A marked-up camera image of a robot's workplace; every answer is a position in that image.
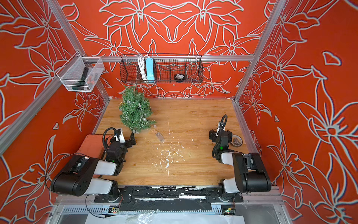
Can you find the small round bowl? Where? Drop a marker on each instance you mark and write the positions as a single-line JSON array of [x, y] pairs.
[[236, 141]]

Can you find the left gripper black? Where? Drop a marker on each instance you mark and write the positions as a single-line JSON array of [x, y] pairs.
[[127, 142]]

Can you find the dark green tool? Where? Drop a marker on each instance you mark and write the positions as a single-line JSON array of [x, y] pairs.
[[79, 85]]

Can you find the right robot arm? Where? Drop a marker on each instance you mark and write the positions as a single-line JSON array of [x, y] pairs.
[[250, 174]]

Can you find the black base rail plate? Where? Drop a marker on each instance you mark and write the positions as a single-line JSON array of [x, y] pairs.
[[190, 199]]

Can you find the clear battery pack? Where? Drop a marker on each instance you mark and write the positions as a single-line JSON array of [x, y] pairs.
[[160, 137]]

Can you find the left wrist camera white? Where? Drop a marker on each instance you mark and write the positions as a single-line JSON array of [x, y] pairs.
[[118, 134]]

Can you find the orange plastic tool case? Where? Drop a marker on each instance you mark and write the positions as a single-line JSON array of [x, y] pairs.
[[92, 146]]

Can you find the clear plastic wall bin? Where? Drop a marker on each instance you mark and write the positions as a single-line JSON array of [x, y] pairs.
[[72, 70]]

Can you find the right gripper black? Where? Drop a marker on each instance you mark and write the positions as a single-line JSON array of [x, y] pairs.
[[214, 135]]

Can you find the black wire wall basket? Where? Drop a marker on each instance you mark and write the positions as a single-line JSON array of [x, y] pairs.
[[166, 66]]

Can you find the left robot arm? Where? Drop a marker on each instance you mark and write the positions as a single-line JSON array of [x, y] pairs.
[[77, 178]]

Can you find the light blue box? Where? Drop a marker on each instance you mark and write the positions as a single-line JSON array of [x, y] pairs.
[[149, 62]]

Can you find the small green christmas tree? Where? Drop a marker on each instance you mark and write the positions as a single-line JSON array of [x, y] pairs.
[[136, 109]]

